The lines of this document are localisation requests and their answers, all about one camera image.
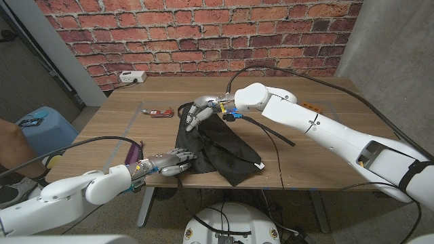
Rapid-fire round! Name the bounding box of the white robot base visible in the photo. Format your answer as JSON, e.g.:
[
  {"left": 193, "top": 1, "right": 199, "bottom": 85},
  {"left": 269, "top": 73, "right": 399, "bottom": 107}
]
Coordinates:
[{"left": 182, "top": 202, "right": 281, "bottom": 244}]

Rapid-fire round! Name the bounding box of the black smartphone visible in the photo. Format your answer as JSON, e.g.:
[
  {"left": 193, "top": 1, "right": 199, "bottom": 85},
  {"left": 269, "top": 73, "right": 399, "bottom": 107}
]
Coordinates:
[{"left": 17, "top": 118, "right": 44, "bottom": 128}]

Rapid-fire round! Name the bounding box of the red brick printed backdrop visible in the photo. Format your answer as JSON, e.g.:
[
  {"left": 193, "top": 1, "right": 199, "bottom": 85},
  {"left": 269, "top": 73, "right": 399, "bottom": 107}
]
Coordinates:
[{"left": 35, "top": 0, "right": 363, "bottom": 92}]

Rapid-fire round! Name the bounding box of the black apron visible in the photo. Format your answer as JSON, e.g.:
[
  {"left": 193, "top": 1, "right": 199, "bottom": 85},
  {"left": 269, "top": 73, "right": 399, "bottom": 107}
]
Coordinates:
[{"left": 175, "top": 101, "right": 296, "bottom": 187}]

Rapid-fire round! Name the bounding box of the grey sneaker with black sock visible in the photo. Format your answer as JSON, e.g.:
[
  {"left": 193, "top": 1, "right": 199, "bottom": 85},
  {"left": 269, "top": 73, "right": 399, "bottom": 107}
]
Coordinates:
[{"left": 0, "top": 171, "right": 50, "bottom": 209}]

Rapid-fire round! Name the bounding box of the grey metal table leg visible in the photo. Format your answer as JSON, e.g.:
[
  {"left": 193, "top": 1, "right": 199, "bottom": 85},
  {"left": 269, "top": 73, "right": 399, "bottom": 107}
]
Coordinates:
[
  {"left": 136, "top": 186, "right": 157, "bottom": 228},
  {"left": 310, "top": 190, "right": 330, "bottom": 234}
]

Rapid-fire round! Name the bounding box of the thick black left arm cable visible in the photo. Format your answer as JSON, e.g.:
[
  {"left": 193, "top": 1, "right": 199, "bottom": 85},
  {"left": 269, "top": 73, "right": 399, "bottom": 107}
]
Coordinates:
[{"left": 0, "top": 136, "right": 144, "bottom": 179}]

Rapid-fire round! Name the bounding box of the white power strip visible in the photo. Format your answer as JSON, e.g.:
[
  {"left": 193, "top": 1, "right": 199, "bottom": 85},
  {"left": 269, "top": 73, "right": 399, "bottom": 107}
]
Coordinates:
[{"left": 119, "top": 70, "right": 148, "bottom": 84}]

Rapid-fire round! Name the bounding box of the red toy swiss knife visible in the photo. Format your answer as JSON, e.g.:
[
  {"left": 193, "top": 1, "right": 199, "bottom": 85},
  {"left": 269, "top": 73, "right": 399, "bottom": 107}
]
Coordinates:
[{"left": 140, "top": 108, "right": 174, "bottom": 119}]

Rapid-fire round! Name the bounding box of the person's bare leg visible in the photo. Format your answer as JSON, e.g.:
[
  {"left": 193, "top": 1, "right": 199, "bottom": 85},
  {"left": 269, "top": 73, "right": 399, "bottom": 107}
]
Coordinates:
[{"left": 0, "top": 118, "right": 47, "bottom": 179}]

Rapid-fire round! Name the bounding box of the purple plastic piece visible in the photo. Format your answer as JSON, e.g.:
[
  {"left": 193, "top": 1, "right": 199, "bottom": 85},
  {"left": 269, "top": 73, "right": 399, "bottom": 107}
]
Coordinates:
[{"left": 124, "top": 141, "right": 144, "bottom": 166}]

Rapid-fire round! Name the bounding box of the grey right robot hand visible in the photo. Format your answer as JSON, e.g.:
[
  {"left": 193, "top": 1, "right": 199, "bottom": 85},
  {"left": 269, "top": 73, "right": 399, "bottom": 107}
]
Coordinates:
[{"left": 184, "top": 94, "right": 238, "bottom": 132}]

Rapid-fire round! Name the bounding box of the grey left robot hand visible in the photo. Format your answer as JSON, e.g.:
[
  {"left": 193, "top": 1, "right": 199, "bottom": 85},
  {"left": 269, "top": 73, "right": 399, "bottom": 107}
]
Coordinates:
[{"left": 127, "top": 148, "right": 197, "bottom": 182}]

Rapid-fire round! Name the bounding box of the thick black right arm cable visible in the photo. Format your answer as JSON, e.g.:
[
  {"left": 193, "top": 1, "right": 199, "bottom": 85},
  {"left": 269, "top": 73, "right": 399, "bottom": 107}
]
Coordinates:
[{"left": 226, "top": 65, "right": 434, "bottom": 162}]

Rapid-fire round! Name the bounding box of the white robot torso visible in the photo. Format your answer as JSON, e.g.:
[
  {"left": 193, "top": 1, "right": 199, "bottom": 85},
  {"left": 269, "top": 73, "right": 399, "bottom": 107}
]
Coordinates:
[{"left": 0, "top": 235, "right": 138, "bottom": 244}]

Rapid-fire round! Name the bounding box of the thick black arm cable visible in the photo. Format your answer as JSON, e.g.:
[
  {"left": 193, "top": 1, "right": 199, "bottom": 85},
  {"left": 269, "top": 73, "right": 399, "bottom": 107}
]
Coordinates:
[
  {"left": 0, "top": 136, "right": 144, "bottom": 179},
  {"left": 226, "top": 65, "right": 434, "bottom": 162}
]

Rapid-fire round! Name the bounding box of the blue plastic bin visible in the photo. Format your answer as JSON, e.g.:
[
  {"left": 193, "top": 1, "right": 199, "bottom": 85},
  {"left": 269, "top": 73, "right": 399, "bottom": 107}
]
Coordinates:
[{"left": 13, "top": 106, "right": 79, "bottom": 160}]

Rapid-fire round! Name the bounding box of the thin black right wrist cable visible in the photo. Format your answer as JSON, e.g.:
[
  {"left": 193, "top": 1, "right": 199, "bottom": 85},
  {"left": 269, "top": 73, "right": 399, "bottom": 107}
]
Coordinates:
[{"left": 260, "top": 124, "right": 286, "bottom": 190}]

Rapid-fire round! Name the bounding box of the black power strip cord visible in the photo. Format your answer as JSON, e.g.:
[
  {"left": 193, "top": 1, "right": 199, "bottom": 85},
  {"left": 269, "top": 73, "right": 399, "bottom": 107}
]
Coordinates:
[{"left": 113, "top": 80, "right": 138, "bottom": 91}]

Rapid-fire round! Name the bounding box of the white and yellow floor object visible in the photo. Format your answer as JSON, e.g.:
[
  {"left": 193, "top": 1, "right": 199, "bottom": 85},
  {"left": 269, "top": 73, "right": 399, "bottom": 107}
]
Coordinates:
[{"left": 43, "top": 152, "right": 64, "bottom": 169}]

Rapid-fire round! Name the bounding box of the orange wooden block with holes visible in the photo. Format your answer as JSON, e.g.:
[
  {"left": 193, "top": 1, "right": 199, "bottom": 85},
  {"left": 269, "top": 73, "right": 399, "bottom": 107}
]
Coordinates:
[{"left": 300, "top": 101, "right": 323, "bottom": 114}]

